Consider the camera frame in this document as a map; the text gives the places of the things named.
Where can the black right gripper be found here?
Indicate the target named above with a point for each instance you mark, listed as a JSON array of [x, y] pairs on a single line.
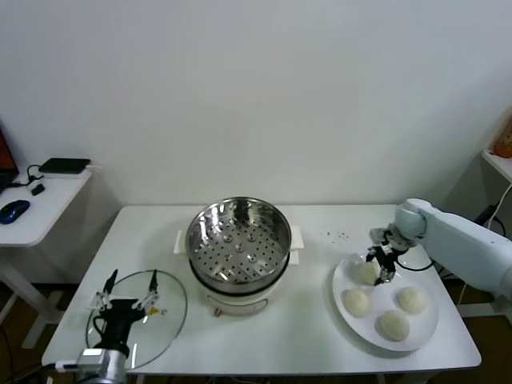
[[387, 262]]

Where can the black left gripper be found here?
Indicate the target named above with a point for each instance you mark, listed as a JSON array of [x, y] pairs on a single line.
[[118, 320]]

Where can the steamed white baozi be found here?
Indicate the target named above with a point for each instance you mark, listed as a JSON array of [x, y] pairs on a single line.
[[394, 326], [366, 274], [358, 302], [411, 300]]

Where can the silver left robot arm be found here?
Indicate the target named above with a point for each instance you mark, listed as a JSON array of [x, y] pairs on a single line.
[[100, 366]]

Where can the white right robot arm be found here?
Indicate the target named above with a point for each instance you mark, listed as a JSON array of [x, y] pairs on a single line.
[[460, 244]]

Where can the perforated steel steamer basket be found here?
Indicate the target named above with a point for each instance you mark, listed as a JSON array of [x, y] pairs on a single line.
[[240, 248]]

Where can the glass pot lid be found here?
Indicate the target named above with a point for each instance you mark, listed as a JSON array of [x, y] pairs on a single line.
[[172, 304]]

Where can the white round plate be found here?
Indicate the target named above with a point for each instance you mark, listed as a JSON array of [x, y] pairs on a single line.
[[424, 328]]

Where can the white electric cooking pot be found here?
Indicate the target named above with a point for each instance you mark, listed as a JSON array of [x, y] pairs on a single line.
[[236, 300]]

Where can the white side desk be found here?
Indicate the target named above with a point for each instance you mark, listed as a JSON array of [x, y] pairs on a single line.
[[48, 216]]

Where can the flat white box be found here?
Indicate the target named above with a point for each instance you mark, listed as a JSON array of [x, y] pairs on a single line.
[[60, 177]]

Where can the small black dongle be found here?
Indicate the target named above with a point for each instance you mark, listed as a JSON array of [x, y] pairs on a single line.
[[38, 189]]

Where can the flat black box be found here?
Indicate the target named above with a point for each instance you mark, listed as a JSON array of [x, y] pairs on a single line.
[[64, 165]]

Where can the blue computer mouse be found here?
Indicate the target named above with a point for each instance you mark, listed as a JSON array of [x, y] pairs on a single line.
[[14, 210]]

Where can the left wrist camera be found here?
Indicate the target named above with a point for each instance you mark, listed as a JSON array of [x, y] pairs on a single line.
[[68, 365]]

